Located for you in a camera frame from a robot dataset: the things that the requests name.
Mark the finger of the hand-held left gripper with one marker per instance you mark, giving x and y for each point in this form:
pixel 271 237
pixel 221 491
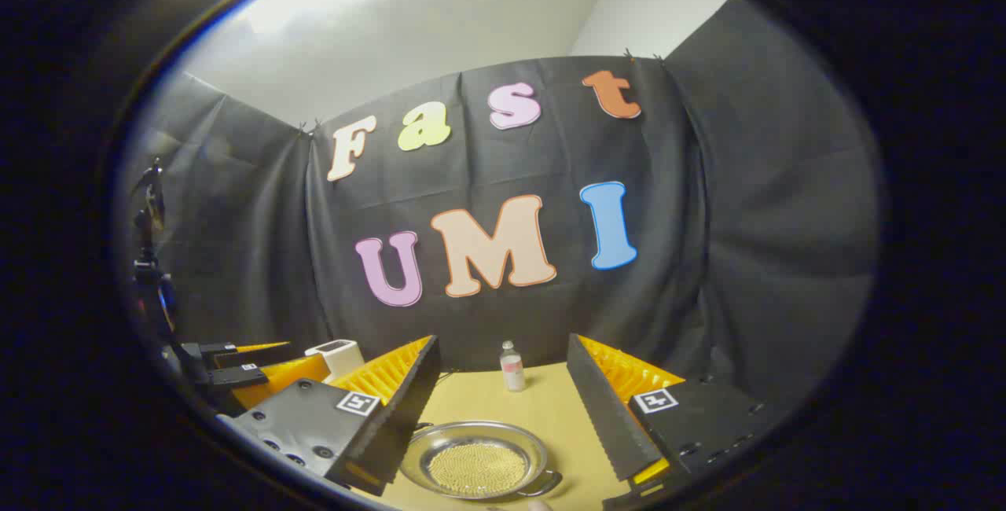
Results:
pixel 236 377
pixel 216 351

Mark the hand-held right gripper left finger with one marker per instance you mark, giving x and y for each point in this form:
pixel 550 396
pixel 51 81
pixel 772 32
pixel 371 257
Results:
pixel 409 409

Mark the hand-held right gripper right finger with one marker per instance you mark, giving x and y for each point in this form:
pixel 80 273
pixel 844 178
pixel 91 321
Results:
pixel 605 417

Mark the stainless steel pot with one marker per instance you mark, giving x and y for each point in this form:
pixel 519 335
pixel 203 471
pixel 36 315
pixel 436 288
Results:
pixel 471 434

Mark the white toaster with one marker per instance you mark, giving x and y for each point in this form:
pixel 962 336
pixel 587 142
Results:
pixel 338 354

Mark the pile of yellow soybeans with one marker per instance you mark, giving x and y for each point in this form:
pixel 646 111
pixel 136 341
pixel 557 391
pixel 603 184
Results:
pixel 478 468

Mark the clear bottle with pink label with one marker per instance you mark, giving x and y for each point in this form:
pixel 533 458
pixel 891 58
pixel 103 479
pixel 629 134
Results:
pixel 512 369

